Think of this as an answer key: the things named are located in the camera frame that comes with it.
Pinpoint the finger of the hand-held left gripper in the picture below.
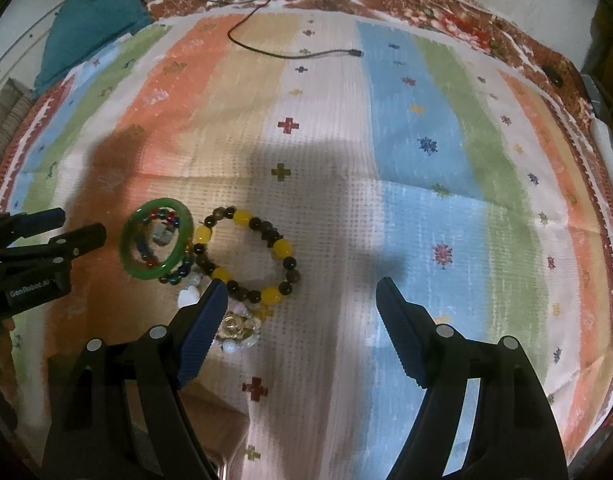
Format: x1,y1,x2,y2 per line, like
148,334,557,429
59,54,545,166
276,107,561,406
0,223,108,275
0,208,66,251

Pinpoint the multicolour bead bracelet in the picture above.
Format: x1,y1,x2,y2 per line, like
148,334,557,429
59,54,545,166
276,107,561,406
134,207,197,287

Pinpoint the white cloth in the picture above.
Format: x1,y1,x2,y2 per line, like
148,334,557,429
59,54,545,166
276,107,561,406
589,115,613,201

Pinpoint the green jade bangle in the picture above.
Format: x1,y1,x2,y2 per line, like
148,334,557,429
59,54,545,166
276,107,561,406
120,198,194,280

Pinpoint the teal pillow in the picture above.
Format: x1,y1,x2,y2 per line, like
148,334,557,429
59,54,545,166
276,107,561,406
34,0,154,101

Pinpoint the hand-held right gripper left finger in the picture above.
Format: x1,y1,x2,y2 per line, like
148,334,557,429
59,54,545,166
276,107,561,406
41,279,247,480

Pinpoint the white bed headboard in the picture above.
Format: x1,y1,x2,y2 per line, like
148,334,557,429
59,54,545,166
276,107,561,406
0,2,63,106

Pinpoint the gold clear bead bracelet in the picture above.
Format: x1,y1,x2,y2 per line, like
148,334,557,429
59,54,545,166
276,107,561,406
214,304,276,357

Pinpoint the black charging cable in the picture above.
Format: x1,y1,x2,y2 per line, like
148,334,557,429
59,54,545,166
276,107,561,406
190,0,365,60

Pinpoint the striped woven blanket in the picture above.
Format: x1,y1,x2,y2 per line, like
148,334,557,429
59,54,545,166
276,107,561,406
6,7,613,480

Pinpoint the yellow and brown bead bracelet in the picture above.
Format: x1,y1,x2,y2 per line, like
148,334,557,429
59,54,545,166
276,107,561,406
192,205,301,306

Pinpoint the brown striped cushion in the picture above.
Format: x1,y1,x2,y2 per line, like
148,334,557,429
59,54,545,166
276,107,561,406
0,79,36,173

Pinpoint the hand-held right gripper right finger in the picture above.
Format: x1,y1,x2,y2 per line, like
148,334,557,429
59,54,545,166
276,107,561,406
375,276,570,480

